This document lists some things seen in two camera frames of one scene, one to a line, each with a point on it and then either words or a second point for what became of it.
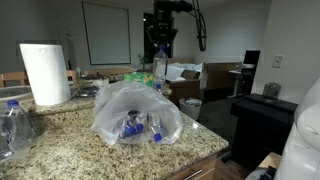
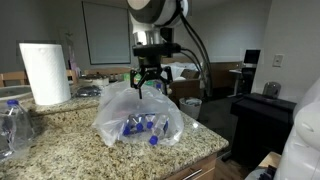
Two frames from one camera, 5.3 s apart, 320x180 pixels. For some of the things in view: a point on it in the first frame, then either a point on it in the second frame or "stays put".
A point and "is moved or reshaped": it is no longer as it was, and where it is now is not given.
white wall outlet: (278, 61) stays put
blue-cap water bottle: (158, 87) stays put
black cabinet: (260, 125) stays put
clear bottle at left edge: (16, 131) stays put
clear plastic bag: (130, 111) stays put
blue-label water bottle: (160, 66) is moved or reshaped
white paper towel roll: (47, 73) stays put
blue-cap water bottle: (156, 122) is moved or reshaped
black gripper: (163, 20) -> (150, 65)
